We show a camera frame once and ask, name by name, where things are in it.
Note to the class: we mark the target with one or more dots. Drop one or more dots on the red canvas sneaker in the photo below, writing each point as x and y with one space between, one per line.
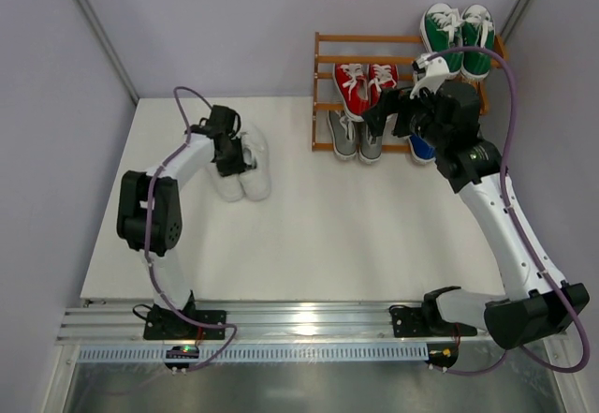
381 77
352 87

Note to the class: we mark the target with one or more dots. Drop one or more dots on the left controller board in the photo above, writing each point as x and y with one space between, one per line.
181 357

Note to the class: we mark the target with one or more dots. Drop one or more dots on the grey canvas sneaker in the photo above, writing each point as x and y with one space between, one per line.
370 146
343 134

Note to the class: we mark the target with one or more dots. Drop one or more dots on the right controller board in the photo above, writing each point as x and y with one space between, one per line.
442 355

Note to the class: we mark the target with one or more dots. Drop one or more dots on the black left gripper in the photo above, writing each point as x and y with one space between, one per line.
232 159

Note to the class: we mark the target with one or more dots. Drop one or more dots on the blue canvas sneaker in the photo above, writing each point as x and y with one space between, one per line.
421 152

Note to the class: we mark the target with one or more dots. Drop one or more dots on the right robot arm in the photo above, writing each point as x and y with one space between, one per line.
538 300

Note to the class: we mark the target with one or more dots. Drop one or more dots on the wooden shoe shelf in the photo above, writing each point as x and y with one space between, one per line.
336 104

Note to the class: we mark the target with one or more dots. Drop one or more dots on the aluminium mounting rail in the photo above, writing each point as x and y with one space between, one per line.
105 322

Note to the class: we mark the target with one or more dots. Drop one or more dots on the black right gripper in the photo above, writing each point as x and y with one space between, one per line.
402 114

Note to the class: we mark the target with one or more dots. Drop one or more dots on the slotted grey cable duct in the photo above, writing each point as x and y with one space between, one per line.
271 353

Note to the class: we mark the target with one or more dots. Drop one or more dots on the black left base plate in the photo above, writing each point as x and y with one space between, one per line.
164 325

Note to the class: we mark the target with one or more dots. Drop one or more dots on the controller board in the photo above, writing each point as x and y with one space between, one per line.
181 357
442 355

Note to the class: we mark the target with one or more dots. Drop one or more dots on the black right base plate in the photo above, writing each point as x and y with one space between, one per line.
422 321

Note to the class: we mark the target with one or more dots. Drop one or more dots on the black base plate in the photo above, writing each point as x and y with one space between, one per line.
422 321
164 325

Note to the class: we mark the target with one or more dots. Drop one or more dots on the white leather sneaker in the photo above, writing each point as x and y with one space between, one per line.
228 187
255 180

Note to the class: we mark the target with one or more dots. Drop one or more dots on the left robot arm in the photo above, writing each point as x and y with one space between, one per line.
150 216

